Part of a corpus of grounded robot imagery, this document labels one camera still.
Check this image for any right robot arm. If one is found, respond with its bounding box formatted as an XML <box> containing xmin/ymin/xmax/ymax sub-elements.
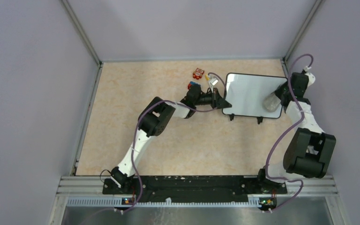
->
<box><xmin>256</xmin><ymin>71</ymin><xmax>336</xmax><ymax>193</ymax></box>

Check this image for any red and blue toy brick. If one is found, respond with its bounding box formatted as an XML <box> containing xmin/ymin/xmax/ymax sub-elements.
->
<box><xmin>187</xmin><ymin>81</ymin><xmax>200</xmax><ymax>90</ymax></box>

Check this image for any white cable duct strip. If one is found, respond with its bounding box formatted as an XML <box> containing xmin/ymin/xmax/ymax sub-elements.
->
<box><xmin>67</xmin><ymin>197</ymin><xmax>262</xmax><ymax>208</ymax></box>

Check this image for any aluminium frame rail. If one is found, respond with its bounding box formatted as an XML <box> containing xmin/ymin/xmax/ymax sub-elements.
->
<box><xmin>49</xmin><ymin>175</ymin><xmax>348</xmax><ymax>225</ymax></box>

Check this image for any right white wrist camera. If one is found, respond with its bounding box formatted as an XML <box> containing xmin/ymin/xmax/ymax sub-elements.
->
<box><xmin>302</xmin><ymin>66</ymin><xmax>316</xmax><ymax>87</ymax></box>

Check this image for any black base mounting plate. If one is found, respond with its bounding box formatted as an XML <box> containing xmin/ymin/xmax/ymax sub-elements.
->
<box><xmin>102</xmin><ymin>175</ymin><xmax>262</xmax><ymax>204</ymax></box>

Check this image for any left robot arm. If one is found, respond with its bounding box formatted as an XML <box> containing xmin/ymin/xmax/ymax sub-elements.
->
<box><xmin>110</xmin><ymin>84</ymin><xmax>232</xmax><ymax>194</ymax></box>

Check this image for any red owl toy block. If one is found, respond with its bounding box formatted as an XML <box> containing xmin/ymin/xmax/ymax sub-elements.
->
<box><xmin>192</xmin><ymin>68</ymin><xmax>205</xmax><ymax>80</ymax></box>

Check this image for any small whiteboard with black frame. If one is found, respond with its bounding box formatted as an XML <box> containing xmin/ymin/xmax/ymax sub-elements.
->
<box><xmin>222</xmin><ymin>73</ymin><xmax>287</xmax><ymax>119</ymax></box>

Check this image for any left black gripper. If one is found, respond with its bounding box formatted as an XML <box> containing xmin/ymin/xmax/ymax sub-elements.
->
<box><xmin>193</xmin><ymin>88</ymin><xmax>230</xmax><ymax>109</ymax></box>

